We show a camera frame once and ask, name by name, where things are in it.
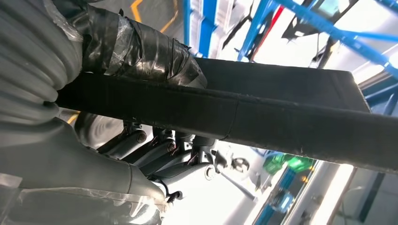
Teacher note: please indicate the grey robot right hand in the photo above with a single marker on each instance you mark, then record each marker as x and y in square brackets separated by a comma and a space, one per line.
[62, 174]

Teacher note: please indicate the blue metal shelf rack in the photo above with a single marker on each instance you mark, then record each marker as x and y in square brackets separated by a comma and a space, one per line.
[342, 34]

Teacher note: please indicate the white car with red stripe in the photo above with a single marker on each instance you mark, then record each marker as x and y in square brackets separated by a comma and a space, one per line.
[269, 29]

